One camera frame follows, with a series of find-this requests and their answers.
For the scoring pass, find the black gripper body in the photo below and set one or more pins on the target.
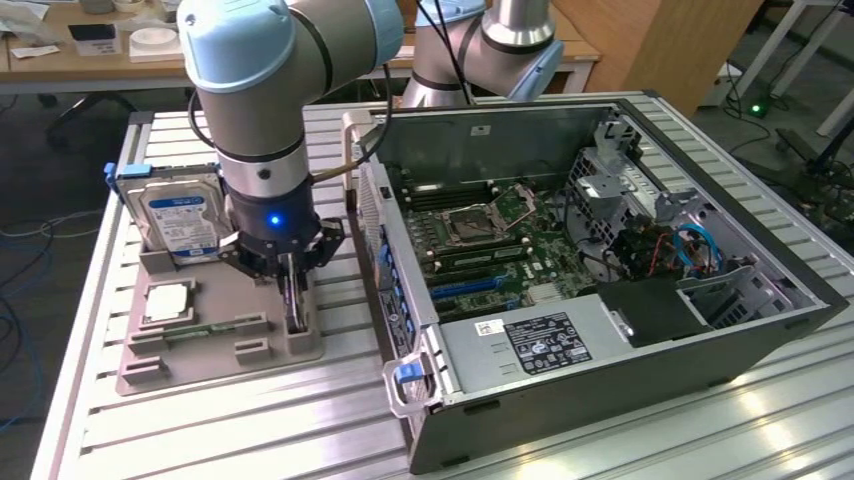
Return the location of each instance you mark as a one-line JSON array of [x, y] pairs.
[[274, 220]]

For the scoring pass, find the green graphics card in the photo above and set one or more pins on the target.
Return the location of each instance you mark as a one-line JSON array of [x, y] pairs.
[[294, 310]]

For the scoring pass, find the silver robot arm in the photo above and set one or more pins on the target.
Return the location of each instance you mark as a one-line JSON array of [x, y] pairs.
[[254, 100]]

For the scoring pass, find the grey parts rack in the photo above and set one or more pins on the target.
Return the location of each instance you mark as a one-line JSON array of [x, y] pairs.
[[221, 300]]

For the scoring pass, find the hard disk with blue label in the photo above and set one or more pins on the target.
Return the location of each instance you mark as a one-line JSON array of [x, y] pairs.
[[174, 225]]

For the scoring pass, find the silver CPU chip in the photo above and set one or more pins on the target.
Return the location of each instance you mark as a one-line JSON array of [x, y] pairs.
[[166, 304]]

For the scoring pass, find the green RAM stick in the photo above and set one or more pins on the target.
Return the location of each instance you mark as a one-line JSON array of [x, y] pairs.
[[201, 331]]

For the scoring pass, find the CPU socket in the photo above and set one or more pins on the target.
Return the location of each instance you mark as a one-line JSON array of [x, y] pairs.
[[475, 225]]

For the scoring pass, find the blue expansion slot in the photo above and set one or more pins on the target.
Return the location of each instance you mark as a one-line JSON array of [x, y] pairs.
[[463, 289]]

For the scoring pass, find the dark RAM stick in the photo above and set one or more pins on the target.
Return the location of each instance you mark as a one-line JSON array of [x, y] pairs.
[[481, 255]]

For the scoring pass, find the metal socket cover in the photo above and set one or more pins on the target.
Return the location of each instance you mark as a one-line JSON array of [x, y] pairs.
[[517, 205]]

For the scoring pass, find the green motherboard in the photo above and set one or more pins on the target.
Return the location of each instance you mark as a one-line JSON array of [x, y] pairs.
[[534, 260]]

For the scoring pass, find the grey power supply unit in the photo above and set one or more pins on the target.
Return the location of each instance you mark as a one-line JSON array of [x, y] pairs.
[[481, 360]]

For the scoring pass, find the black office chair base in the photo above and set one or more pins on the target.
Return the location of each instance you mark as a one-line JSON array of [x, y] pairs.
[[94, 106]]

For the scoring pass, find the white roll on box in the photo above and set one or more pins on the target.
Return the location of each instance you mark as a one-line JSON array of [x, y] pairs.
[[157, 42]]

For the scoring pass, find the perforated metal drive cage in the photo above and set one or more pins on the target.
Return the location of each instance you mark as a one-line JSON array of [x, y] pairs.
[[601, 186]]

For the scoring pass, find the white box with black lid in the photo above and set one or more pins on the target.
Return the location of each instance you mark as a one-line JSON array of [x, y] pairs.
[[96, 45]]

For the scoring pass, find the wooden desk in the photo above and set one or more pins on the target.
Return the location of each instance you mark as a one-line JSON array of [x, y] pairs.
[[40, 65]]

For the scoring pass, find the white paper label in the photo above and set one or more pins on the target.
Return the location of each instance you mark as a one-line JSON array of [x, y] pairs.
[[34, 51]]

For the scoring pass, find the black drive housing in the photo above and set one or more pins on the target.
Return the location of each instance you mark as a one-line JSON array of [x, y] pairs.
[[650, 310]]

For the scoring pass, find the grey cup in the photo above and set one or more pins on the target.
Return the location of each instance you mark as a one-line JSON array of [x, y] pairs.
[[99, 6]]

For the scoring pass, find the black open PC case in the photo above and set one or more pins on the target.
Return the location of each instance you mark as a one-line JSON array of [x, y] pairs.
[[601, 400]]

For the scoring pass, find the clear plastic bag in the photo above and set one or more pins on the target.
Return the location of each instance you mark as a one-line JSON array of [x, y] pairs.
[[16, 22]]

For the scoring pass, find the metal disk bay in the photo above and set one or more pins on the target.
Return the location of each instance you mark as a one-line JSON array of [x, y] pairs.
[[714, 285]]

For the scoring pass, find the wooden cabinet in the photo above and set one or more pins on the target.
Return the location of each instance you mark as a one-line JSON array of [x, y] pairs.
[[668, 50]]

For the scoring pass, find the black equipment stand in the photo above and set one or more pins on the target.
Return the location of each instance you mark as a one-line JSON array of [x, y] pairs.
[[794, 142]]

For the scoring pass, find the white table frame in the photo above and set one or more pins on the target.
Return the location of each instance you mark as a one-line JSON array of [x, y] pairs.
[[769, 46]]

